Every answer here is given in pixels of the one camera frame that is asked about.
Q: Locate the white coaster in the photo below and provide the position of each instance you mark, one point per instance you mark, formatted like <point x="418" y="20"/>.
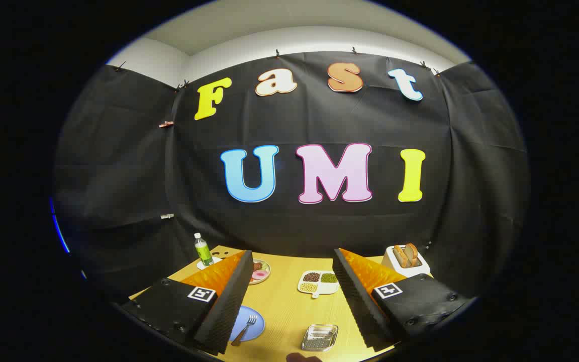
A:
<point x="216" y="260"/>

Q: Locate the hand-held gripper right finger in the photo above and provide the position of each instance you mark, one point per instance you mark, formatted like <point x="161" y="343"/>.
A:
<point x="360" y="301"/>

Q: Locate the white divided dish of beans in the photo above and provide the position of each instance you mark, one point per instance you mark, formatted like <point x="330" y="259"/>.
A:
<point x="319" y="287"/>

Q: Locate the plate of meat and vegetables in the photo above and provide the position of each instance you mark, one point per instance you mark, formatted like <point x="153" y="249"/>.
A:
<point x="262" y="274"/>

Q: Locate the white toaster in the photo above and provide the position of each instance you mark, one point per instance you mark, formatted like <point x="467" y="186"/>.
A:
<point x="410" y="271"/>

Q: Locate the green plastic bottle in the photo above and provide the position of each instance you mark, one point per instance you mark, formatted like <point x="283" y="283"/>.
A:
<point x="202" y="250"/>

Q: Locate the blue plate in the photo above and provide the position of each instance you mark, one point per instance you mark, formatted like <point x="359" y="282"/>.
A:
<point x="242" y="314"/>

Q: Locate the metal fork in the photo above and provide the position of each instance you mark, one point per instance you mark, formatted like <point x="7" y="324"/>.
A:
<point x="250" y="322"/>

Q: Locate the toast bread slice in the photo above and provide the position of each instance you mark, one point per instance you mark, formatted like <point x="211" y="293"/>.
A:
<point x="411" y="253"/>
<point x="400" y="256"/>

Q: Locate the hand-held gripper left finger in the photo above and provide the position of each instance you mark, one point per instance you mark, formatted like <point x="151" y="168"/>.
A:
<point x="226" y="311"/>

